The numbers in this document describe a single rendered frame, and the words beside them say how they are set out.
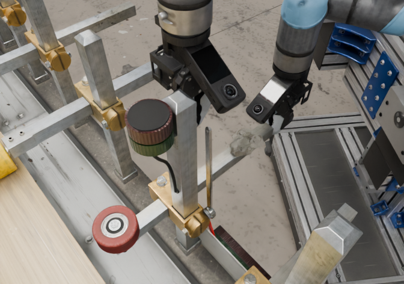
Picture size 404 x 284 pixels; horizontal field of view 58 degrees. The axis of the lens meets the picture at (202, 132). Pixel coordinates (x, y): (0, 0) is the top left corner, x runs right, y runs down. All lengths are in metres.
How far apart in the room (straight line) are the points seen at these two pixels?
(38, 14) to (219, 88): 0.51
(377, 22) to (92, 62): 0.52
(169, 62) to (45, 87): 0.76
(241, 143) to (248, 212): 0.93
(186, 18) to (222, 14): 2.34
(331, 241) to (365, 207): 1.23
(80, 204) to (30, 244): 0.37
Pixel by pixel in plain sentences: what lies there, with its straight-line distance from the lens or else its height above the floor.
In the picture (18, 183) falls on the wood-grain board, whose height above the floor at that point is 0.90.
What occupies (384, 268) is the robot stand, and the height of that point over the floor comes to 0.21.
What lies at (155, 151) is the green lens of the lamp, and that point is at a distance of 0.47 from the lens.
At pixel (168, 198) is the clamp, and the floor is 0.87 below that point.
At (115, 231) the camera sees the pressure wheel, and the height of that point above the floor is 0.90.
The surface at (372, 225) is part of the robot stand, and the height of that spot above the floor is 0.21.
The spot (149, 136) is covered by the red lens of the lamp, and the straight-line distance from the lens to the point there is 0.45.
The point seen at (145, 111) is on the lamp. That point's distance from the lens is 0.47.
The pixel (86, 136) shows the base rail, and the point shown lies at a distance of 1.09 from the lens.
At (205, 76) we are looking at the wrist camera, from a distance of 0.52.
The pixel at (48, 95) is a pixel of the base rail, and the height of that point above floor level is 0.70.
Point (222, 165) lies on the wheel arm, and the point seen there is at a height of 0.86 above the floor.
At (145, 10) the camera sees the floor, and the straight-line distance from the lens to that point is 2.90.
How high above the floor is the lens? 1.50
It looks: 50 degrees down
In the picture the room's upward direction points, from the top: straight up
